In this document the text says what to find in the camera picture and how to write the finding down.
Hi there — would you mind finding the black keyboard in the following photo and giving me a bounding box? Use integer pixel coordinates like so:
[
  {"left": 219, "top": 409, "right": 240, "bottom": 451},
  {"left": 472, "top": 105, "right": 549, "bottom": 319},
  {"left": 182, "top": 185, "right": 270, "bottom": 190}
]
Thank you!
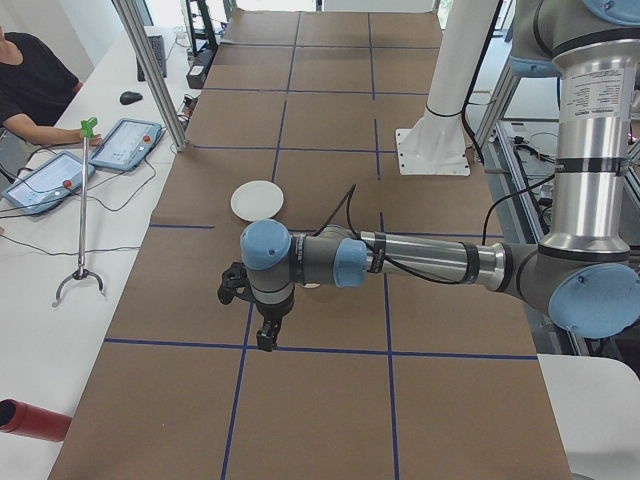
[{"left": 136, "top": 34, "right": 168, "bottom": 83}]

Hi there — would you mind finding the black computer mouse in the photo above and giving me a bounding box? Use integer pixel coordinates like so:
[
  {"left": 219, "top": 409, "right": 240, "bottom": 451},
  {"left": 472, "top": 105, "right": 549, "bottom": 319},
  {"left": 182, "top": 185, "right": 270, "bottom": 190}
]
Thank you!
[{"left": 119, "top": 91, "right": 143, "bottom": 106}]

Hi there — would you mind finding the blue teach pendant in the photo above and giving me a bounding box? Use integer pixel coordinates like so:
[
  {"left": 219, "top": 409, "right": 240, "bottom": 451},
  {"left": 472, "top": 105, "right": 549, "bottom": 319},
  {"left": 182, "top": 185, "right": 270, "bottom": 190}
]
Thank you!
[
  {"left": 89, "top": 118, "right": 162, "bottom": 171},
  {"left": 1, "top": 151, "right": 84, "bottom": 218}
]

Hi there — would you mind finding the far blue teach pendant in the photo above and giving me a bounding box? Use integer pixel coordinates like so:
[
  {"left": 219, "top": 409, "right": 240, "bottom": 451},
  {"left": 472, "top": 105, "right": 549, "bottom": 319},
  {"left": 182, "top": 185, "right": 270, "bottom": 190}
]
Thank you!
[{"left": 89, "top": 118, "right": 162, "bottom": 171}]

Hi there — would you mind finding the white plate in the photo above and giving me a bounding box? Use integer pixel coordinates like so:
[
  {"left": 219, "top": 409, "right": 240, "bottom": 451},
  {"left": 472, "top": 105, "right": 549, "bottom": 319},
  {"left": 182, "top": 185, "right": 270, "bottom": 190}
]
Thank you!
[{"left": 230, "top": 180, "right": 284, "bottom": 222}]

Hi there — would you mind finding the aluminium frame post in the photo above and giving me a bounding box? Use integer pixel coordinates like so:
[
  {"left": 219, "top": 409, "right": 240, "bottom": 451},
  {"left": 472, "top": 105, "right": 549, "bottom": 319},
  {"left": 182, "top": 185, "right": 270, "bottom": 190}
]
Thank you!
[{"left": 112, "top": 0, "right": 187, "bottom": 152}]

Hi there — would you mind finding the white side table corner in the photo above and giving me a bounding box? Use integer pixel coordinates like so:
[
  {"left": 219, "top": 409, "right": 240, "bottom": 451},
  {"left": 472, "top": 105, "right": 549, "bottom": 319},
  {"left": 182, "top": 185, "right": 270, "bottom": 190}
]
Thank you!
[{"left": 538, "top": 354, "right": 639, "bottom": 479}]

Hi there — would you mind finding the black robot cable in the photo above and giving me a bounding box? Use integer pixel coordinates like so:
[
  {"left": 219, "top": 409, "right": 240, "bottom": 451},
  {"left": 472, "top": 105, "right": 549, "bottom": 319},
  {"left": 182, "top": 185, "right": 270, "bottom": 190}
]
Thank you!
[{"left": 312, "top": 183, "right": 481, "bottom": 286}]

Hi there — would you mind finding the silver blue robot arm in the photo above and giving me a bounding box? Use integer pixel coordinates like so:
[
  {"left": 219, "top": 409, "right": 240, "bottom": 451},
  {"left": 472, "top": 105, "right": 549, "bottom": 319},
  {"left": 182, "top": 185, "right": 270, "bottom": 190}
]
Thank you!
[{"left": 224, "top": 1, "right": 639, "bottom": 351}]

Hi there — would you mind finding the red cylinder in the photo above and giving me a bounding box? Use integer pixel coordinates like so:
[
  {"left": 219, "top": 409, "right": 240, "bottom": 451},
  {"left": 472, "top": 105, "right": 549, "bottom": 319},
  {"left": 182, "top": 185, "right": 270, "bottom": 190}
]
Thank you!
[{"left": 1, "top": 399, "right": 72, "bottom": 442}]

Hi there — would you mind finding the person in black shirt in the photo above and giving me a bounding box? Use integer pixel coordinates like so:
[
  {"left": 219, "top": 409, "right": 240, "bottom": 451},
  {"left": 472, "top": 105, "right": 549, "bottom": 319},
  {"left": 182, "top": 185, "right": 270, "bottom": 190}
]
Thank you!
[{"left": 1, "top": 32, "right": 83, "bottom": 146}]

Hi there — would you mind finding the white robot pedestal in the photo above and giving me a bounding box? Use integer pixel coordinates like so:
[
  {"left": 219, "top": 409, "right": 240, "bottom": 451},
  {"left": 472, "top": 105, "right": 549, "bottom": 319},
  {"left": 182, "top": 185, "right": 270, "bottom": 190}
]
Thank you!
[{"left": 396, "top": 0, "right": 500, "bottom": 176}]

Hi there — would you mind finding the green handled reacher grabber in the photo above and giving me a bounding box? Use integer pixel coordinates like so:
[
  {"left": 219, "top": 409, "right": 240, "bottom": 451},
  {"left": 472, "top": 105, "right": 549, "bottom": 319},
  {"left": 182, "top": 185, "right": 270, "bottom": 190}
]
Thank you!
[{"left": 52, "top": 117, "right": 105, "bottom": 308}]

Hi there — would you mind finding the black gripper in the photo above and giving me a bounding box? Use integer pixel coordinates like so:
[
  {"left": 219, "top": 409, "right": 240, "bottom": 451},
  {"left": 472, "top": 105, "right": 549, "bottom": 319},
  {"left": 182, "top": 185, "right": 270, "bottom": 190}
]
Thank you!
[{"left": 256, "top": 299, "right": 293, "bottom": 352}]

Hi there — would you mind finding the black box on desk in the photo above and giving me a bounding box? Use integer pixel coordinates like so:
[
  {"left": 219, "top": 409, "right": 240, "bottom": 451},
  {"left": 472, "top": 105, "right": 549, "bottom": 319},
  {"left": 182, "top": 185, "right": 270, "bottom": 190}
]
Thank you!
[{"left": 186, "top": 49, "right": 215, "bottom": 90}]

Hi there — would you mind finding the person's hand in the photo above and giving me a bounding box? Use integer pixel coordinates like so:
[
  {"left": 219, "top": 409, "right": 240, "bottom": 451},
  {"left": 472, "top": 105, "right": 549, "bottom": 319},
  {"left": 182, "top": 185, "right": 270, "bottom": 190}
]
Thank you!
[{"left": 79, "top": 130, "right": 103, "bottom": 147}]

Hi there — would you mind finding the near blue teach pendant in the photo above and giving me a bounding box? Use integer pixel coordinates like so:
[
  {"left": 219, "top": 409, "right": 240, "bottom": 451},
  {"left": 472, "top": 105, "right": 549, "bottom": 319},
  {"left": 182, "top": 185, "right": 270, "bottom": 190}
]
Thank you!
[{"left": 1, "top": 151, "right": 84, "bottom": 218}]

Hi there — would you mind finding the brown paper table cover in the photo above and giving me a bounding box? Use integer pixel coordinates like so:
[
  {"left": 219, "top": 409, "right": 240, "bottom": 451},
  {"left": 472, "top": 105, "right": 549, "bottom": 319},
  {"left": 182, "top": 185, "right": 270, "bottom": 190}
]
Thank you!
[{"left": 51, "top": 11, "right": 570, "bottom": 479}]

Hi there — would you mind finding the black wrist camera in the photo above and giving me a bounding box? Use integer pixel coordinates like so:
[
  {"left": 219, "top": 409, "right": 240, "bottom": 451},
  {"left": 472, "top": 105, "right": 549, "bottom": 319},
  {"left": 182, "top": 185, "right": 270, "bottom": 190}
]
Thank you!
[{"left": 217, "top": 262, "right": 254, "bottom": 305}]

